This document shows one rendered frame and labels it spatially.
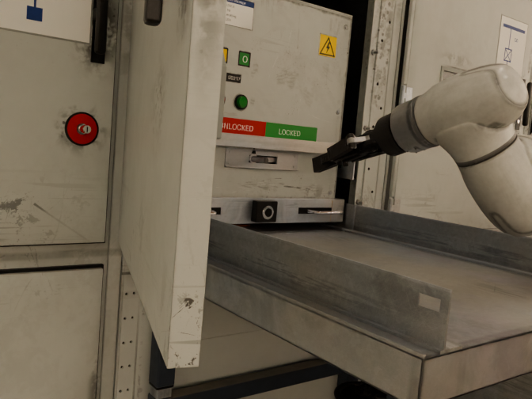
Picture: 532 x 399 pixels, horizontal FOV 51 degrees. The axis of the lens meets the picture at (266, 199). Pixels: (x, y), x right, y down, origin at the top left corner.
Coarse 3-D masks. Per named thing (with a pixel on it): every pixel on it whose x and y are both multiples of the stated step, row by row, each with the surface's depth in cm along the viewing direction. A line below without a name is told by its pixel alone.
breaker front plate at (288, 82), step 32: (256, 0) 125; (288, 0) 131; (256, 32) 127; (288, 32) 132; (320, 32) 138; (256, 64) 128; (288, 64) 133; (320, 64) 139; (256, 96) 129; (288, 96) 134; (320, 96) 140; (320, 128) 142; (224, 160) 126; (288, 160) 136; (224, 192) 127; (256, 192) 132; (288, 192) 138; (320, 192) 144
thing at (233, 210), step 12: (216, 204) 125; (228, 204) 126; (240, 204) 128; (252, 204) 130; (288, 204) 137; (300, 204) 139; (312, 204) 142; (324, 204) 144; (216, 216) 125; (228, 216) 127; (240, 216) 129; (276, 216) 135; (288, 216) 137; (300, 216) 140; (312, 216) 142; (324, 216) 145
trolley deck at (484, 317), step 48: (288, 240) 124; (336, 240) 129; (240, 288) 84; (480, 288) 92; (528, 288) 95; (288, 336) 75; (336, 336) 68; (384, 336) 64; (480, 336) 67; (528, 336) 70; (384, 384) 62; (432, 384) 59; (480, 384) 65
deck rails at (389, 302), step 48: (240, 240) 90; (384, 240) 134; (432, 240) 127; (480, 240) 117; (528, 240) 109; (288, 288) 80; (336, 288) 73; (384, 288) 66; (432, 288) 61; (432, 336) 61
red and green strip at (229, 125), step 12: (228, 120) 125; (240, 120) 127; (252, 120) 129; (228, 132) 125; (240, 132) 127; (252, 132) 129; (264, 132) 131; (276, 132) 133; (288, 132) 136; (300, 132) 138; (312, 132) 140
